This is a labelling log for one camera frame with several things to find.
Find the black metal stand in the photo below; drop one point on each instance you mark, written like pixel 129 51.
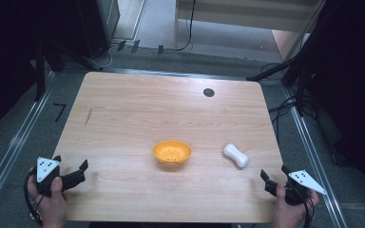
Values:
pixel 40 79
pixel 301 88

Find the person's left hand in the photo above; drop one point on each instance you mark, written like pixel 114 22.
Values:
pixel 50 204

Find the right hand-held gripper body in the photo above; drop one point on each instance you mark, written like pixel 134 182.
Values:
pixel 305 181

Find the yellow plastic bowl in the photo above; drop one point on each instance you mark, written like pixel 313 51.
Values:
pixel 172 152

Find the dark cabinet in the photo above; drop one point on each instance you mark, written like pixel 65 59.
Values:
pixel 99 25

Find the metal floor rail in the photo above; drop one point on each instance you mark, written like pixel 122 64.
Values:
pixel 171 73
pixel 310 148
pixel 12 148

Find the white soap bar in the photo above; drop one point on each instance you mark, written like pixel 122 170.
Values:
pixel 236 155

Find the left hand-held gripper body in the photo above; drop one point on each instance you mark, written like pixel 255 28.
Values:
pixel 46 167

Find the person's right hand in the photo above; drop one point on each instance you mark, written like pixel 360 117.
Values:
pixel 288 212

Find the black round table grommet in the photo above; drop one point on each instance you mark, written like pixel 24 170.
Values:
pixel 208 92

